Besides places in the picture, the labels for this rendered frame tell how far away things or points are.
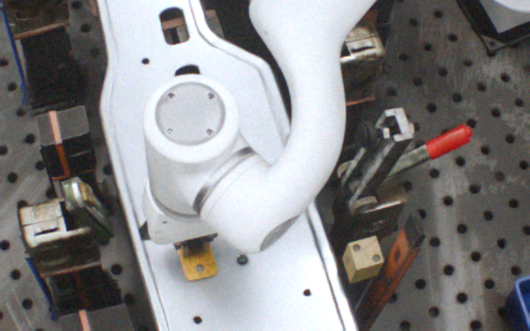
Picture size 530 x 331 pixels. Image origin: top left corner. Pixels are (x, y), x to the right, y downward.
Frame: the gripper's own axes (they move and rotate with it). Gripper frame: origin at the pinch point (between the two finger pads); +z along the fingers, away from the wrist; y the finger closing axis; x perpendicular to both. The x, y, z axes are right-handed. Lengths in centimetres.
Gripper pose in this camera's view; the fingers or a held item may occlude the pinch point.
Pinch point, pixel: (192, 236)
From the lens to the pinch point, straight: 121.3
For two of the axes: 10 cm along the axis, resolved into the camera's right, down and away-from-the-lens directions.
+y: -9.6, 2.4, -1.6
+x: 2.8, 8.9, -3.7
